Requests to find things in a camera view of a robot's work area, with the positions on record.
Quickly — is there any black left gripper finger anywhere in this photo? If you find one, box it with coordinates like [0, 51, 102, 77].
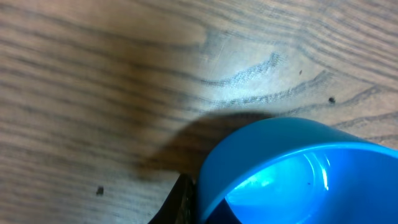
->
[149, 174, 195, 224]

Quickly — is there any blue plastic measuring scoop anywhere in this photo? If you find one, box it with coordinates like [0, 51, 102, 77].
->
[196, 118, 397, 223]

